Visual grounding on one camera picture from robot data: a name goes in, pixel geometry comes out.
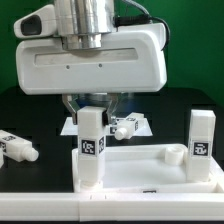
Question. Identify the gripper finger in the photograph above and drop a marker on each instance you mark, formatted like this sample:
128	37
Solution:
110	104
70	102

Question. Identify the white desk top tray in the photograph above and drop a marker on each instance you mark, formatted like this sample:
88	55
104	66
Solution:
144	169

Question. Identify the white marker sheet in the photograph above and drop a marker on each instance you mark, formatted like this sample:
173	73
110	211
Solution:
69	129

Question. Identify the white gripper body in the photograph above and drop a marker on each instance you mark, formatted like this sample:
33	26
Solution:
73	48

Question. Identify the white front fence bar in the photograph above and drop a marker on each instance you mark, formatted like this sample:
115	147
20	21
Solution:
111	206

